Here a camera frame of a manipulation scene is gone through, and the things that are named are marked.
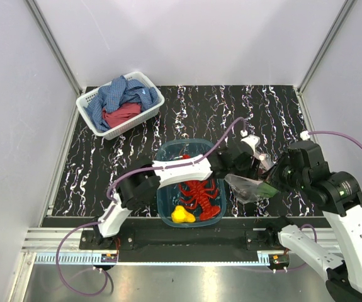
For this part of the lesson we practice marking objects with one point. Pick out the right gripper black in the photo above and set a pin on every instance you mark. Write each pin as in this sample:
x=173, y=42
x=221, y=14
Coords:
x=273, y=178

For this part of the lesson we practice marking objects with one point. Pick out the green fake vegetable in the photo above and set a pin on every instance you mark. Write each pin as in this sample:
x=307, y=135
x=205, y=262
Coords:
x=265, y=190

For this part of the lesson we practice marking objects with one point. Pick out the clear zip top bag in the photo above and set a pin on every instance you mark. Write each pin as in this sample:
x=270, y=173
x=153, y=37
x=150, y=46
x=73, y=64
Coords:
x=244, y=183

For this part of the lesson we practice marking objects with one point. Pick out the red fake lobster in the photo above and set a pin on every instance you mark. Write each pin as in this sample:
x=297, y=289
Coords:
x=200, y=194

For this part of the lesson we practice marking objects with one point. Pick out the yellow fake fruit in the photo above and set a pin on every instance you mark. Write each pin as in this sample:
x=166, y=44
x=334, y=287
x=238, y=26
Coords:
x=181, y=215

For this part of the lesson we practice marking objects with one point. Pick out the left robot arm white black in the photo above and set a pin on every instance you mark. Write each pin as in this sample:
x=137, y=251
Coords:
x=196, y=178

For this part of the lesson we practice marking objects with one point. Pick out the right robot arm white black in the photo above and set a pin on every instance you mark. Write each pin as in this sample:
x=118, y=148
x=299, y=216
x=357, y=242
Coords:
x=339, y=197

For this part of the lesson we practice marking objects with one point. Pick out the blue plastic container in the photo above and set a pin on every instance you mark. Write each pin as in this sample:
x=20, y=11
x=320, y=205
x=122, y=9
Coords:
x=168, y=197

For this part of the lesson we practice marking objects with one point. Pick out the red cloth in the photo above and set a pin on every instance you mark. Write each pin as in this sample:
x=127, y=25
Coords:
x=124, y=113

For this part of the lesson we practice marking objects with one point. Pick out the white plastic basket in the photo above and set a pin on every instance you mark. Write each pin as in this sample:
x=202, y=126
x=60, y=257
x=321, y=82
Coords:
x=83, y=101

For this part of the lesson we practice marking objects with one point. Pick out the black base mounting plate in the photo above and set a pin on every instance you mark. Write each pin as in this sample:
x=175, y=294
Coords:
x=135, y=238

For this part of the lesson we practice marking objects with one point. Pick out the blue patterned cloth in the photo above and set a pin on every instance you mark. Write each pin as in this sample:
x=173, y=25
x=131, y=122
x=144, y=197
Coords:
x=114, y=95

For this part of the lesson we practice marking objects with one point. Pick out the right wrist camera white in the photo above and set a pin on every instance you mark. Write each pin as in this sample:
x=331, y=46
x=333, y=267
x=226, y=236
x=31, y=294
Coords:
x=304, y=135

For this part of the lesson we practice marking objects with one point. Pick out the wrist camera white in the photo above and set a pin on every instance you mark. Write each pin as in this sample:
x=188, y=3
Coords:
x=304, y=135
x=253, y=141

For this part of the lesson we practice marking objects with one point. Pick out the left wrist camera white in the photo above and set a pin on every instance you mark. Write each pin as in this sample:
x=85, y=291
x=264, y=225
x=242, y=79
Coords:
x=253, y=141

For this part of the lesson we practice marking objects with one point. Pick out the aluminium frame rail front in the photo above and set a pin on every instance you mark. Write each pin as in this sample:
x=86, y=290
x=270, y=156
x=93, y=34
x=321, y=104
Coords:
x=48, y=240

